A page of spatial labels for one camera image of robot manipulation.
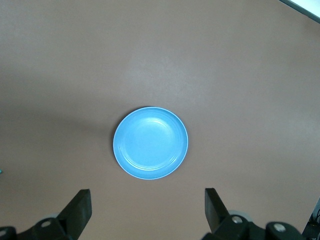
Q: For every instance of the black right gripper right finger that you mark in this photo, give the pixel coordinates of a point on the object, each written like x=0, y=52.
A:
x=225, y=227

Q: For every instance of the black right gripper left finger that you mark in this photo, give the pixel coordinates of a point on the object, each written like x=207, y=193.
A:
x=75, y=220

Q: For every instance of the blue plate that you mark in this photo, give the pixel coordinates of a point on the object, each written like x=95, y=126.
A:
x=150, y=143

